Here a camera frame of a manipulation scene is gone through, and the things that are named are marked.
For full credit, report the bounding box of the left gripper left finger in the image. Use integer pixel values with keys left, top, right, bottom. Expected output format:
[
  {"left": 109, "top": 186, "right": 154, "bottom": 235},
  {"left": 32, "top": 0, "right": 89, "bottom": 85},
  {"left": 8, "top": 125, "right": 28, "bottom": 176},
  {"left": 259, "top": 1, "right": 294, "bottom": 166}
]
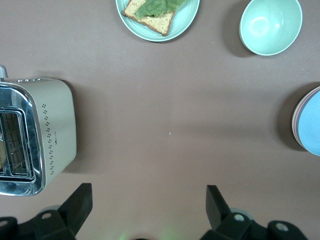
[{"left": 33, "top": 183, "right": 93, "bottom": 240}]

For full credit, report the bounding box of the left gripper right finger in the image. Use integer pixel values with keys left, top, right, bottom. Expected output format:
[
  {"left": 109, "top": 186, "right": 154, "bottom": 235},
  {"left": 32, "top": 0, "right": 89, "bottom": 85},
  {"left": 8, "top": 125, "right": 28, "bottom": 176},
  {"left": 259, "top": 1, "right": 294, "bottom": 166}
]
[{"left": 202, "top": 184, "right": 253, "bottom": 240}]

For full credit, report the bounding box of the blue plate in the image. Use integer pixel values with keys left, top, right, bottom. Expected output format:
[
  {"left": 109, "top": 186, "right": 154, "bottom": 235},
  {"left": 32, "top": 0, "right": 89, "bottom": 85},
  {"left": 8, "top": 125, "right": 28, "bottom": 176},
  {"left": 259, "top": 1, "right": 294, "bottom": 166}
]
[{"left": 298, "top": 89, "right": 320, "bottom": 157}]

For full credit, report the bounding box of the beige chrome toaster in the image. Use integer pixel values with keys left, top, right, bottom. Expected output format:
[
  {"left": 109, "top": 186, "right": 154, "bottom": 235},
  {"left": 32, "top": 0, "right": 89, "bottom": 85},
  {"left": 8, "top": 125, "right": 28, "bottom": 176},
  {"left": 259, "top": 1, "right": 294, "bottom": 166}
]
[{"left": 0, "top": 64, "right": 78, "bottom": 197}]

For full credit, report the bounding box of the beige plate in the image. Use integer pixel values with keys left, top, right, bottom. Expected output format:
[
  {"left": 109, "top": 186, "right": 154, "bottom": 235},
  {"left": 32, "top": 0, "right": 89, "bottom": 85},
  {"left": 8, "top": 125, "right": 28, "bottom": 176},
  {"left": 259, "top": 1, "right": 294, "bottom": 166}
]
[{"left": 291, "top": 85, "right": 320, "bottom": 153}]

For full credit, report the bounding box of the green bowl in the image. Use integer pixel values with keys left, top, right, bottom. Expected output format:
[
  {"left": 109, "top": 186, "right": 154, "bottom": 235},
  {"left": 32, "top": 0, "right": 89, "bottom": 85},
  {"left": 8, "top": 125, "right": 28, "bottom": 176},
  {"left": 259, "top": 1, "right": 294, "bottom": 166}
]
[{"left": 239, "top": 0, "right": 303, "bottom": 56}]

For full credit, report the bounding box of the green plate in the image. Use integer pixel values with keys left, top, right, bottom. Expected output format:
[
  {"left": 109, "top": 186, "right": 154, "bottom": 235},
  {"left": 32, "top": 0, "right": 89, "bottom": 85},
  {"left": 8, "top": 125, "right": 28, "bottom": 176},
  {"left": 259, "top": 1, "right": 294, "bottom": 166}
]
[{"left": 115, "top": 0, "right": 201, "bottom": 43}]

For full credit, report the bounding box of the toast slice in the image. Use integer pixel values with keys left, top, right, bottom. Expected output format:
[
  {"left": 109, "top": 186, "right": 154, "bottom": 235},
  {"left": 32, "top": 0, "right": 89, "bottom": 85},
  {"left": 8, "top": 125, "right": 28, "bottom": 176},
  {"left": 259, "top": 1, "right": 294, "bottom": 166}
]
[{"left": 122, "top": 0, "right": 176, "bottom": 37}]

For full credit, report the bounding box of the green lettuce leaf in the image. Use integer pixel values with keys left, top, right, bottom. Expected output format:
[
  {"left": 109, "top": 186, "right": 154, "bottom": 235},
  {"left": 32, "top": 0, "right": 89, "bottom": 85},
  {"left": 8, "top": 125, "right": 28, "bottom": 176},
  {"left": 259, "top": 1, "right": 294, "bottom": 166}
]
[{"left": 134, "top": 0, "right": 187, "bottom": 20}]

